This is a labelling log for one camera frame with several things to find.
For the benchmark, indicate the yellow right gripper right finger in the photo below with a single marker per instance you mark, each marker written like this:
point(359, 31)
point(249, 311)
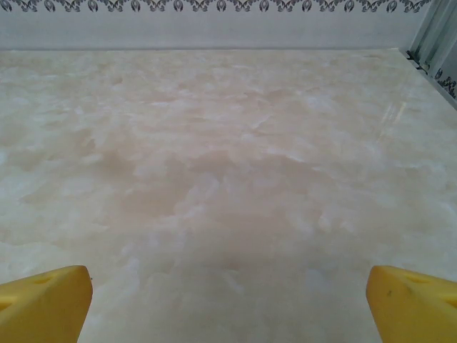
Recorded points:
point(417, 311)

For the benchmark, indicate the metal frame post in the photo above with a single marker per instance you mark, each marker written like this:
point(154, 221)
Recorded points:
point(433, 28)

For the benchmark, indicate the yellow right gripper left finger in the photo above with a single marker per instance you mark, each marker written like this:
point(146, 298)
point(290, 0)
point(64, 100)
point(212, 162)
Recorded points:
point(39, 307)

